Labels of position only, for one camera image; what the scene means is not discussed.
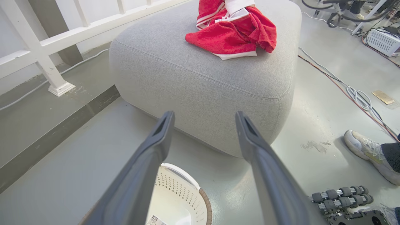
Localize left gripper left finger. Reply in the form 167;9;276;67
78;110;175;225

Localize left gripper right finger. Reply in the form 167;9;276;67
235;110;328;225

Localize red clothing with white trim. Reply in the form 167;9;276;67
185;0;277;60

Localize white perforated laundry basket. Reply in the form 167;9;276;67
145;162;213;225

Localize light grey upholstered seat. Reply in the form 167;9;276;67
109;0;303;158

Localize white sticker label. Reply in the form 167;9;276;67
146;215;167;225

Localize black grey omni wheel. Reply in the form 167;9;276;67
309;185;374;214

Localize white sneaker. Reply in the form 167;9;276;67
344;130;400;185

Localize dark trouser leg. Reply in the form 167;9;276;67
381;134;400;173

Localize gold flat plate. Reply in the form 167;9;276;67
371;90;396;105

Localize white wooden railing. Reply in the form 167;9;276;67
0;0;188;97

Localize grey pillar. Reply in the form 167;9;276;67
28;0;83;66

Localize white vented box device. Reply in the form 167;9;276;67
366;28;400;57

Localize red floor cable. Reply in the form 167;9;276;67
298;55;400;143

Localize white coiled cable bundle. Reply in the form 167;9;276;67
298;47;400;141

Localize white floor cable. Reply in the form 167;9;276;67
0;48;110;111

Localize black looping cables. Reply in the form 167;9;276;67
302;0;400;28

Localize white frame leg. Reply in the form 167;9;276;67
352;0;388;35

